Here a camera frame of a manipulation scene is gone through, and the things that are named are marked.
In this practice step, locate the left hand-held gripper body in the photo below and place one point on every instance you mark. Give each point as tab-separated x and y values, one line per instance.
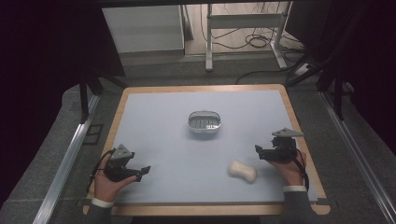
120	155

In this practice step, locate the white power strip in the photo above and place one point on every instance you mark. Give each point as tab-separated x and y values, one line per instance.
302	69

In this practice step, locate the white cabinet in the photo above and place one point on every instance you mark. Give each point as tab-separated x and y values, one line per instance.
143	28

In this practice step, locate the person's right hand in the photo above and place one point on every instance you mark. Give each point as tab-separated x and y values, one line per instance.
291	172

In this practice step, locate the white soap bar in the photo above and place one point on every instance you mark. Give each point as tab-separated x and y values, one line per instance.
243	171

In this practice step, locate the white desk frame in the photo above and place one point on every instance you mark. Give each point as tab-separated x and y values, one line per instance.
243	21

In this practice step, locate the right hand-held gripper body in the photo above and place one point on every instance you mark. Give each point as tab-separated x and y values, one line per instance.
285	144

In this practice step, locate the light blue table mat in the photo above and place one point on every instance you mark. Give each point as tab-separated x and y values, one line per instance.
186	161

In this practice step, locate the small metal basket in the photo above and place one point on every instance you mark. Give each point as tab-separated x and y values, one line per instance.
204	122

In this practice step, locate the person's left hand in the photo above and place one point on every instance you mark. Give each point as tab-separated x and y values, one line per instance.
107	186

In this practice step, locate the aluminium rail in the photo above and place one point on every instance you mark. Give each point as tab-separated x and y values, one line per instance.
67	158
358	155

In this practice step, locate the black metal stand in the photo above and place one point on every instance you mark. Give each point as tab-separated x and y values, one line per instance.
337	93
84	99

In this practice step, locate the wooden table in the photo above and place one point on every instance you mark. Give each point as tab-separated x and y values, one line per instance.
202	210

